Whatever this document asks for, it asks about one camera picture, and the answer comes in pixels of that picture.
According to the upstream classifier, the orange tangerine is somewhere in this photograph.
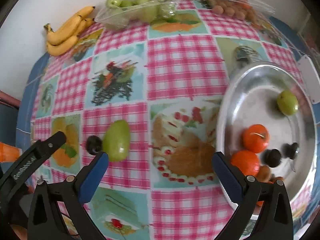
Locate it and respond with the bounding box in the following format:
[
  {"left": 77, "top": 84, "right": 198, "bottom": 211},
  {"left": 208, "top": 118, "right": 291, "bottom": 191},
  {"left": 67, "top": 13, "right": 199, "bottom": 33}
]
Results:
[
  {"left": 230, "top": 150, "right": 260, "bottom": 176},
  {"left": 256, "top": 176, "right": 285, "bottom": 208},
  {"left": 242, "top": 124, "right": 270, "bottom": 153}
]

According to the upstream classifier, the brown kiwi fruit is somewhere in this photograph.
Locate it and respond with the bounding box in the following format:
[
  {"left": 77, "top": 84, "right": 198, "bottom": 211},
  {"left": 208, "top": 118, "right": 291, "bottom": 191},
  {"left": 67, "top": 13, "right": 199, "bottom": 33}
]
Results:
[{"left": 256, "top": 165, "right": 272, "bottom": 183}]

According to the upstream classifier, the dark plum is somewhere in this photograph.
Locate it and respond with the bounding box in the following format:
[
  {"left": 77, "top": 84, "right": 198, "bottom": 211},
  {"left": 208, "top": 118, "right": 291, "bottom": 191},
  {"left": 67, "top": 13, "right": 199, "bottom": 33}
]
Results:
[
  {"left": 264, "top": 149, "right": 282, "bottom": 168},
  {"left": 285, "top": 142, "right": 300, "bottom": 160},
  {"left": 86, "top": 135, "right": 102, "bottom": 155}
]

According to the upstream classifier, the dark plum front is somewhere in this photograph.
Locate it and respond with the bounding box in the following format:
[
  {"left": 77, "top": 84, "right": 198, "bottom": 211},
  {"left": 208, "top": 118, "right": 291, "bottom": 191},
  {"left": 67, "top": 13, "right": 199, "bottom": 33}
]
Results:
[{"left": 285, "top": 142, "right": 300, "bottom": 160}]

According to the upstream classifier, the large green mango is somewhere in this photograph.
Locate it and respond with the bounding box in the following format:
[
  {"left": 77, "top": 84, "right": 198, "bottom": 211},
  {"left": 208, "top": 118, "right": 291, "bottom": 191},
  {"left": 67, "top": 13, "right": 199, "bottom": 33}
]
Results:
[{"left": 102, "top": 120, "right": 131, "bottom": 162}]

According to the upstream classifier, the small green apple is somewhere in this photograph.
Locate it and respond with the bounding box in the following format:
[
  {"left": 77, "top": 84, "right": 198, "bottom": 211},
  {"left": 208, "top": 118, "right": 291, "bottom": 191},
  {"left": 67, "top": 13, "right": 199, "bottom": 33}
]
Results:
[{"left": 277, "top": 89, "right": 298, "bottom": 116}]

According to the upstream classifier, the bag of green fruits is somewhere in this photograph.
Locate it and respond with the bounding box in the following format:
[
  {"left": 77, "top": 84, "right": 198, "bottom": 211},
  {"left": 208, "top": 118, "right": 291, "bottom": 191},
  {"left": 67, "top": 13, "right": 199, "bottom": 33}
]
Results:
[{"left": 94, "top": 0, "right": 178, "bottom": 30}]

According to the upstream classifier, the orange plastic cup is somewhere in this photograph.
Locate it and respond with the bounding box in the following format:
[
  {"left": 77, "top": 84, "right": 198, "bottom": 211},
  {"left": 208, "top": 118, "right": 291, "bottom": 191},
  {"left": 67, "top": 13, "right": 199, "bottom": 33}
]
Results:
[{"left": 0, "top": 142, "right": 22, "bottom": 163}]

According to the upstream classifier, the blue under cloth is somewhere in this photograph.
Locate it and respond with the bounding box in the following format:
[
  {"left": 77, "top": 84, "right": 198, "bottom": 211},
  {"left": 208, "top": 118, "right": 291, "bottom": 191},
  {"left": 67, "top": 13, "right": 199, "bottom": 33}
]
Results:
[{"left": 16, "top": 53, "right": 49, "bottom": 152}]

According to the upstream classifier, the silver metal tray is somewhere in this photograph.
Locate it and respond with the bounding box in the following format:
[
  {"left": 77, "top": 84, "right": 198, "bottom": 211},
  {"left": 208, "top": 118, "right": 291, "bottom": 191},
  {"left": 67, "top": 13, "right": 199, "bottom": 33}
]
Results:
[{"left": 216, "top": 61, "right": 317, "bottom": 210}]

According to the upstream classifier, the banana bunch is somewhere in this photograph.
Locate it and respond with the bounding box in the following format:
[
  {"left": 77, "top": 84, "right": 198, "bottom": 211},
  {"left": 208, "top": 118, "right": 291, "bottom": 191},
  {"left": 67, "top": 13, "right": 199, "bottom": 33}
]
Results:
[{"left": 43, "top": 6, "right": 95, "bottom": 56}]

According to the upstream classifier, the checkered picture tablecloth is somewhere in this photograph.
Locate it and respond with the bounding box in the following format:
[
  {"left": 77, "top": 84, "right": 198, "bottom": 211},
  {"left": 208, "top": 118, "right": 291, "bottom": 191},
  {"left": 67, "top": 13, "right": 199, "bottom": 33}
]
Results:
[{"left": 31, "top": 0, "right": 302, "bottom": 239}]

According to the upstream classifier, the bag of brown longans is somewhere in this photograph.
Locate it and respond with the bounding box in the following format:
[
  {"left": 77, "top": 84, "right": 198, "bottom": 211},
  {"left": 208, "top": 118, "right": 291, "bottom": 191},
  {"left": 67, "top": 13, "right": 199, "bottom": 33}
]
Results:
[{"left": 206, "top": 0, "right": 275, "bottom": 24}]

